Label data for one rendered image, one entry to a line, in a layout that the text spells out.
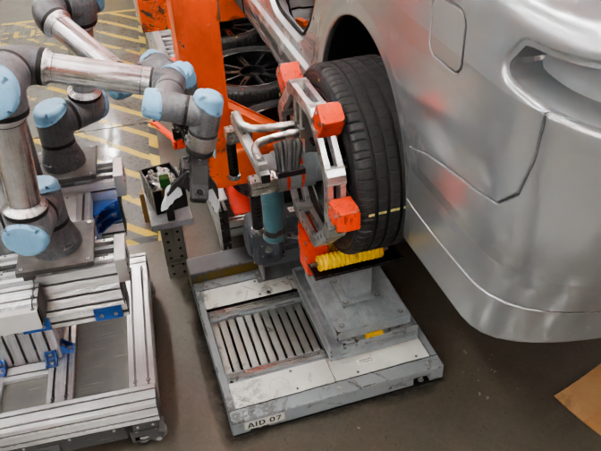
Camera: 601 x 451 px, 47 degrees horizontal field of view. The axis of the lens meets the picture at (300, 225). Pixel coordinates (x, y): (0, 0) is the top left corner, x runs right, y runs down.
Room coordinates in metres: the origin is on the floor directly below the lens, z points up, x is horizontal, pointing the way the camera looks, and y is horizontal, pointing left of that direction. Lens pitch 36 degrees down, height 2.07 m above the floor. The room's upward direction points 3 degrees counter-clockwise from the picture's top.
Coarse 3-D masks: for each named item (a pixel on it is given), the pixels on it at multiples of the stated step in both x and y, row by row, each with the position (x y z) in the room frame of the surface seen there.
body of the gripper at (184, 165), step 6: (186, 150) 1.53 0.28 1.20; (192, 156) 1.51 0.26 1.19; (198, 156) 1.51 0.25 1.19; (204, 156) 1.51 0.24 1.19; (210, 156) 1.52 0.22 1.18; (180, 162) 1.58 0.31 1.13; (186, 162) 1.56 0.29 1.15; (186, 168) 1.53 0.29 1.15; (180, 174) 1.56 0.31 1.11; (186, 174) 1.51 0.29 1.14; (186, 180) 1.50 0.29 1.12; (186, 186) 1.51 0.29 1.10
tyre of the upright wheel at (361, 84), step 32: (320, 64) 2.09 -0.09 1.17; (352, 64) 2.06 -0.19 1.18; (384, 64) 2.04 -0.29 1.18; (352, 96) 1.89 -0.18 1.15; (384, 96) 1.91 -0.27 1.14; (352, 128) 1.80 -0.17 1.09; (384, 128) 1.81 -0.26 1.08; (352, 160) 1.76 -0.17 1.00; (384, 160) 1.76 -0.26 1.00; (352, 192) 1.76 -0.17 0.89; (384, 192) 1.72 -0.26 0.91; (384, 224) 1.72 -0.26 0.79
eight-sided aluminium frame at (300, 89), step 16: (304, 80) 2.09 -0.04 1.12; (288, 96) 2.11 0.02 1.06; (304, 96) 1.97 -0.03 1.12; (320, 96) 1.97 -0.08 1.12; (288, 112) 2.22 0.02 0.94; (304, 112) 1.94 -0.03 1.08; (320, 144) 1.81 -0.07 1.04; (336, 144) 1.81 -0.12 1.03; (320, 160) 1.79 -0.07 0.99; (336, 160) 1.78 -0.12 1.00; (336, 176) 1.74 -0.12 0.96; (304, 192) 2.13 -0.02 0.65; (336, 192) 1.78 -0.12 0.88; (304, 208) 2.08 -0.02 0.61; (304, 224) 1.99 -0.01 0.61; (320, 224) 1.97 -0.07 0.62; (320, 240) 1.81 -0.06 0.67
